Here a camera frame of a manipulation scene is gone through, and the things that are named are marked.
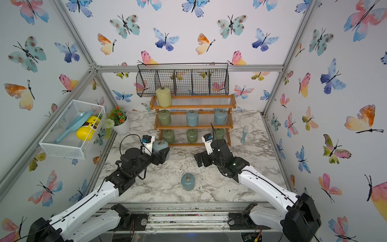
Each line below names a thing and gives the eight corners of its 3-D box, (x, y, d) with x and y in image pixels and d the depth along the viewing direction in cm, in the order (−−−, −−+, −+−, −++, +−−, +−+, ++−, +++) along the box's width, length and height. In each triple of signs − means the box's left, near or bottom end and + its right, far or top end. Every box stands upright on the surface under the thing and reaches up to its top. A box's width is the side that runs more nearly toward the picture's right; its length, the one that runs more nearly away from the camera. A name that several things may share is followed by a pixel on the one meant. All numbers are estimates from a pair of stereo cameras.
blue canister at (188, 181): (182, 190, 86) (180, 185, 79) (183, 179, 90) (181, 173, 83) (195, 190, 86) (194, 185, 79) (195, 179, 90) (194, 173, 83)
